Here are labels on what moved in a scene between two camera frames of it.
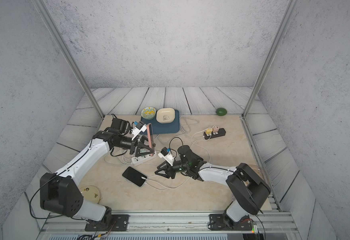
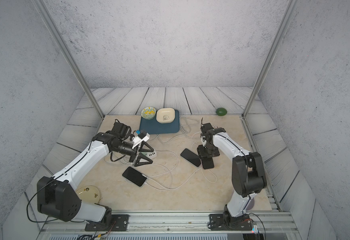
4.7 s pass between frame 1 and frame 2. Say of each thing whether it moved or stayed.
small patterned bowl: stayed
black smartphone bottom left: stayed
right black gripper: moved
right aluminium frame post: stayed
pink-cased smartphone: moved
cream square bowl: stayed
